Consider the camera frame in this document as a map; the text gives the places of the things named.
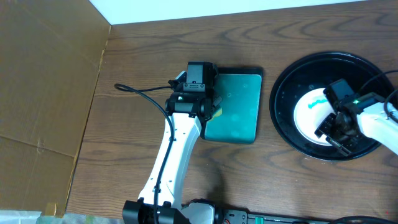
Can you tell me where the green scouring pad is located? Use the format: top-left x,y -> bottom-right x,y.
212,105 -> 223,119

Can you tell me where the white plate with green stain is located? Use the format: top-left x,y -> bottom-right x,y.
294,88 -> 334,146

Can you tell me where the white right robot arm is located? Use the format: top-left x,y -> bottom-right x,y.
315,93 -> 397,157

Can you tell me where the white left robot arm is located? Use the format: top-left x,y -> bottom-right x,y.
122,91 -> 223,224

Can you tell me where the black rectangular soap water tray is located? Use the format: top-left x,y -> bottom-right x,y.
201,67 -> 263,144

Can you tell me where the round black tray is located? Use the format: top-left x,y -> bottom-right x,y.
270,52 -> 397,161

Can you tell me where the brown cardboard panel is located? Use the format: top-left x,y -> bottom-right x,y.
1,0 -> 111,217

